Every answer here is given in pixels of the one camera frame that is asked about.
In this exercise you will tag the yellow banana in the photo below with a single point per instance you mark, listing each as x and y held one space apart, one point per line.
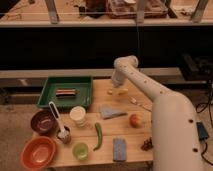
117 91

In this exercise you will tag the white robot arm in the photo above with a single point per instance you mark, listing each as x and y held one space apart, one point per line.
175 138

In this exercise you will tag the white paper cup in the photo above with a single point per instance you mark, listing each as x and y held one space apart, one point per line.
78 115

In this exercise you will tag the small dark metal cup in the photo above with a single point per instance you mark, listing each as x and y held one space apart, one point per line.
64 136

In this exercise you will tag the green plastic cup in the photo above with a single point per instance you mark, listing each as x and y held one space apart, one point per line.
80 151

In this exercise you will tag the grey folded cloth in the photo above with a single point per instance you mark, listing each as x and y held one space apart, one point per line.
108 112

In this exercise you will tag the green chili pepper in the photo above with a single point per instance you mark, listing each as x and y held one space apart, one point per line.
99 136

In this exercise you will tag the green plastic tray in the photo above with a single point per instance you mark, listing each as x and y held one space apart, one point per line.
83 85

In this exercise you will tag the white plastic fork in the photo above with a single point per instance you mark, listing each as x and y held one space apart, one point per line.
135 102

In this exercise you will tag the red apple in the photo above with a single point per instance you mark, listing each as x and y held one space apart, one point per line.
135 121

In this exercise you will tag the dark chocolate bar in tray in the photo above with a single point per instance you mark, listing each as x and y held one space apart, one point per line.
66 93

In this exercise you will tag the blue sponge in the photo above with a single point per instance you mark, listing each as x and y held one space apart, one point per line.
119 150

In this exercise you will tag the white dish brush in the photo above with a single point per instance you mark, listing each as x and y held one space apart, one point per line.
56 114

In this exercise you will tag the bunch of dark grapes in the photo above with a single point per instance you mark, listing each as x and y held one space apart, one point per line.
147 145

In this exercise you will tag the purple bowl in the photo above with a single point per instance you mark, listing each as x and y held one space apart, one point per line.
43 122

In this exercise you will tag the orange bowl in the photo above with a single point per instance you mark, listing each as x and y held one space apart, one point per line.
38 153

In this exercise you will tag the black box on floor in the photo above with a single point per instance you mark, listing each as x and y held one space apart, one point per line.
202 132

